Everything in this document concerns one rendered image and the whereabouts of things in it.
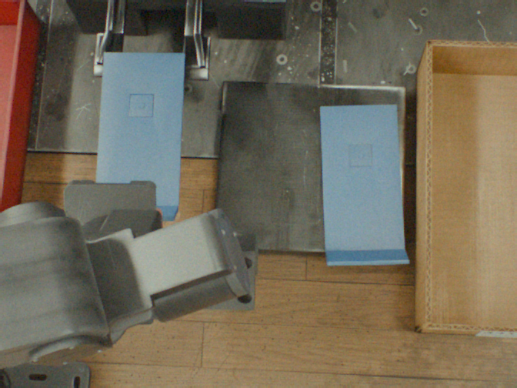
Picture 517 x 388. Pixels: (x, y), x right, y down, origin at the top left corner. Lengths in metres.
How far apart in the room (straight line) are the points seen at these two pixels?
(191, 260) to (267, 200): 0.31
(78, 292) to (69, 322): 0.02
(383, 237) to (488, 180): 0.12
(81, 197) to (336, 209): 0.26
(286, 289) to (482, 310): 0.17
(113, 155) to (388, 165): 0.25
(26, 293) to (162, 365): 0.36
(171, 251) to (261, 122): 0.34
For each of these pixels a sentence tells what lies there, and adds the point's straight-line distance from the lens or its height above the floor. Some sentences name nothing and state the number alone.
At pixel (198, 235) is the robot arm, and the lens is 0.57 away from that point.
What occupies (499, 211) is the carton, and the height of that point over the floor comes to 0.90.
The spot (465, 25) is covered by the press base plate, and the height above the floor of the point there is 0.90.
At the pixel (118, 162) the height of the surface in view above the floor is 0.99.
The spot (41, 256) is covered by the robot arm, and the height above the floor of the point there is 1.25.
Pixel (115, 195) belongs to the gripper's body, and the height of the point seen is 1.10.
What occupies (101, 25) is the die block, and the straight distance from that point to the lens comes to 0.94.
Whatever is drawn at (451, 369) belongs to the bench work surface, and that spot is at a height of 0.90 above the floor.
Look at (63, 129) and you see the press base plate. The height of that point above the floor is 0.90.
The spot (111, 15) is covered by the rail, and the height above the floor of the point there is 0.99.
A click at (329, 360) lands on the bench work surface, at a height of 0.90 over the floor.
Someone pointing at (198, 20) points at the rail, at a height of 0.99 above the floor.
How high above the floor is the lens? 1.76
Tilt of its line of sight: 75 degrees down
